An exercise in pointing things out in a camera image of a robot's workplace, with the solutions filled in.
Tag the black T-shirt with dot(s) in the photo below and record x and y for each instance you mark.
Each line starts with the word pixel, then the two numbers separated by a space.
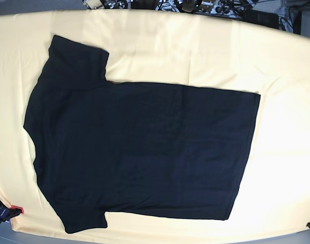
pixel 153 149

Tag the yellow table cloth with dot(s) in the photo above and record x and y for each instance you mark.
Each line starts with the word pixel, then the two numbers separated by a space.
pixel 274 196

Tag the black orange spring clamp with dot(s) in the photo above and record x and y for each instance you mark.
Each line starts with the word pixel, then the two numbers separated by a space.
pixel 8 213

